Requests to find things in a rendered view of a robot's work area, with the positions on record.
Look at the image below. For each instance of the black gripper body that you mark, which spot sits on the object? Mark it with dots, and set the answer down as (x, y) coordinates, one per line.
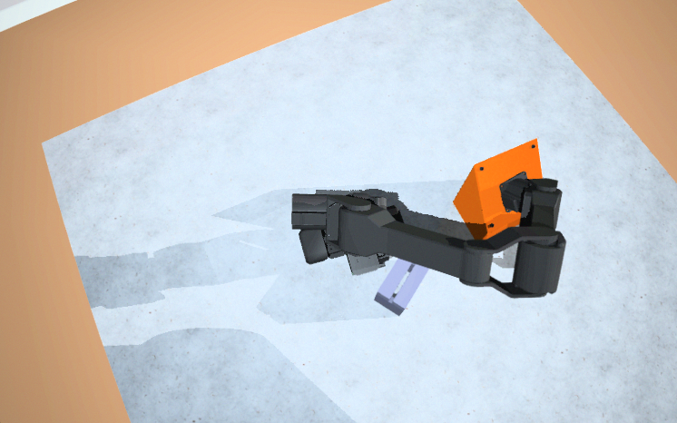
(314, 245)

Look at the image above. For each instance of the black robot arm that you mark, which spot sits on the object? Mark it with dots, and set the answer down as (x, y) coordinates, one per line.
(361, 226)

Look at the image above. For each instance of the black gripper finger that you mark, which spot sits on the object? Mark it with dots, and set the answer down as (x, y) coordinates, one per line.
(334, 255)

